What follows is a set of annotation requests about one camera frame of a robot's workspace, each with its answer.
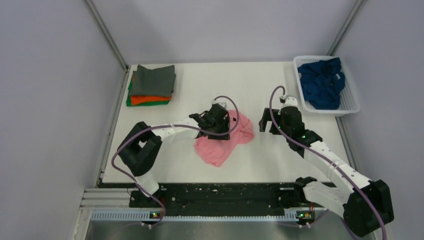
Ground pink t shirt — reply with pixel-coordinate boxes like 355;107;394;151
194;109;255;167

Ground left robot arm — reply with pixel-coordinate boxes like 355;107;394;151
117;103;231;207

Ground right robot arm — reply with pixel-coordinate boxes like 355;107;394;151
259;106;394;240

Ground blue t shirt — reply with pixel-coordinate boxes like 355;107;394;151
297;57;346;110

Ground grey folded t shirt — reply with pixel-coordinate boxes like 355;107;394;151
129;65;176;97

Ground orange folded t shirt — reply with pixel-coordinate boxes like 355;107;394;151
129;74;173;107

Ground green folded t shirt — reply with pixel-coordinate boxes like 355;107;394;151
125;79;172;107

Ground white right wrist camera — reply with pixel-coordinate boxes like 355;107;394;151
279;95;298;108

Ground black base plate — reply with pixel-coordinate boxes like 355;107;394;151
129;182;319;217

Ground white cable duct rail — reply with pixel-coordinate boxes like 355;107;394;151
90;209;299;222

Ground right aluminium frame post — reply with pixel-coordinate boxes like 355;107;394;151
326;0;368;56

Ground aluminium frame post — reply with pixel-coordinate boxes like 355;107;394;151
326;0;368;56
83;0;129;70

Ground left aluminium frame post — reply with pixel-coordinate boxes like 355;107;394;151
83;0;129;70

